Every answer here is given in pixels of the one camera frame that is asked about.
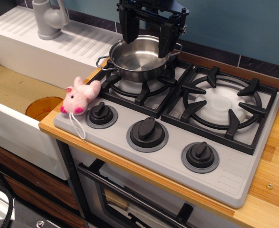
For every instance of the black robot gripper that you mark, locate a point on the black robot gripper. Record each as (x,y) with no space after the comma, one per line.
(169,15)

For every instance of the pink stuffed pig toy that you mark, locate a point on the pink stuffed pig toy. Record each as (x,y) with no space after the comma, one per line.
(76,102)

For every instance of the stainless steel pan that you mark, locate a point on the stainless steel pan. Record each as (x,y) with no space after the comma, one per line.
(137,61)

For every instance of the white left burner cap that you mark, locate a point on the white left burner cap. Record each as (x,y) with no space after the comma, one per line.
(136,87)

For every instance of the white burner cap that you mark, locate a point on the white burner cap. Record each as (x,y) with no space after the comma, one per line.
(219,101)
(136,87)

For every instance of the black left burner grate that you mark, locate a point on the black left burner grate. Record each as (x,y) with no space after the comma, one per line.
(146,102)

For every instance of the black burner grate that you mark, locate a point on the black burner grate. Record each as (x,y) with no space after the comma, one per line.
(229,110)
(146,102)

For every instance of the grey toy faucet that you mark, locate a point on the grey toy faucet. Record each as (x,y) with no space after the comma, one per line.
(49,21)

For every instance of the white right burner cap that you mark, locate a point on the white right burner cap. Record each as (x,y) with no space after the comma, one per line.
(219,101)

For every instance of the black left stove knob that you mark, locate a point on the black left stove knob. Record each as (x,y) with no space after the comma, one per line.
(101,116)

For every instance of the black stove knob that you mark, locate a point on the black stove knob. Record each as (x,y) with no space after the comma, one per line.
(147,135)
(200,157)
(101,116)

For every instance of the black middle stove knob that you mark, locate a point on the black middle stove knob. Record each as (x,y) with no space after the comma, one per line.
(147,135)

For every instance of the black right burner grate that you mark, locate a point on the black right burner grate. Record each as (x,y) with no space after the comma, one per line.
(229,110)

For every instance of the grey toy stove top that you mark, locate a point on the grey toy stove top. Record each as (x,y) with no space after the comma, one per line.
(228,183)

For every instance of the white toy sink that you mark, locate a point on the white toy sink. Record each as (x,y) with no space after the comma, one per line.
(32,68)

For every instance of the black right stove knob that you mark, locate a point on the black right stove knob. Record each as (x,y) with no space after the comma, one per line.
(200,157)

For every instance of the toy oven door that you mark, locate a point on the toy oven door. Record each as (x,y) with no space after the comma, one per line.
(199,218)

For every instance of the wooden drawer cabinet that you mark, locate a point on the wooden drawer cabinet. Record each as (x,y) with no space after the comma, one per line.
(43,192)

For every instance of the black oven door handle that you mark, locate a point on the black oven door handle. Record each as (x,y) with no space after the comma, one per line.
(120,187)

